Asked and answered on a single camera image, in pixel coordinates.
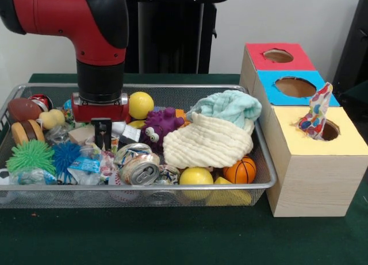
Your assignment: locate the silver drink can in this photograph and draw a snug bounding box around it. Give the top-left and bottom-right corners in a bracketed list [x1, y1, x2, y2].
[113, 143, 160, 187]

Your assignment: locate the purple spiky monster toy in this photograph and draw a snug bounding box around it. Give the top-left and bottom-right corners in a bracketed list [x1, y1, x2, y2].
[140, 107, 185, 148]

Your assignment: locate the brown toy football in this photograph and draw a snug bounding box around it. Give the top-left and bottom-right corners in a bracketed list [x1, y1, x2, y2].
[7, 97, 43, 122]

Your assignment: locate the orange toy basketball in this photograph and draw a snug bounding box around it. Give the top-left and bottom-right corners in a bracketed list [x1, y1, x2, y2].
[223, 156, 257, 185]

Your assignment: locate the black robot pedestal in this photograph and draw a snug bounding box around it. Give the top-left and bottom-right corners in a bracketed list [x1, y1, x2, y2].
[123, 0, 232, 74]

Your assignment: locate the small blue spiky puffer ball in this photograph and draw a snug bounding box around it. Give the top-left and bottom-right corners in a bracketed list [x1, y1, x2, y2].
[52, 143, 83, 174]

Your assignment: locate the mint green knitted cloth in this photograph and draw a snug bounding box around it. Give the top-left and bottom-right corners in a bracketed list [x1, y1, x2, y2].
[186, 90, 262, 130]

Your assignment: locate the yellow ball with goggle face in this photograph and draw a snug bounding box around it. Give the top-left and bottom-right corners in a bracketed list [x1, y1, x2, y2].
[128, 91, 155, 119]

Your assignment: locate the confetti print cloth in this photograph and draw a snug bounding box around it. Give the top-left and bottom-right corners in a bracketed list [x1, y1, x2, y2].
[85, 135, 120, 176]
[298, 81, 334, 141]

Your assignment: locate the cream knitted cloth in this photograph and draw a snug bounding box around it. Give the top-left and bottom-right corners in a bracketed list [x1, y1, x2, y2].
[163, 112, 254, 168]

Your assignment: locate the wooden box with three holes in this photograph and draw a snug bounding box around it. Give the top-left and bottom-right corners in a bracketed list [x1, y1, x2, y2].
[239, 42, 368, 217]

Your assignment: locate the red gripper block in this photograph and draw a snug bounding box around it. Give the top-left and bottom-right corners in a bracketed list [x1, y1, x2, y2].
[71, 92, 131, 151]

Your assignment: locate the shallow wire mesh bin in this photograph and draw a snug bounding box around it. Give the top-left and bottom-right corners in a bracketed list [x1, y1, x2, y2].
[0, 83, 278, 210]

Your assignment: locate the plain yellow ball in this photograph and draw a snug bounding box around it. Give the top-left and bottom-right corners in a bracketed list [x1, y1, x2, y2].
[179, 167, 214, 199]

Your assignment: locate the green spiky puffer ball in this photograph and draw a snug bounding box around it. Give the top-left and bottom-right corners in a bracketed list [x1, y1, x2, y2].
[5, 140, 55, 174]

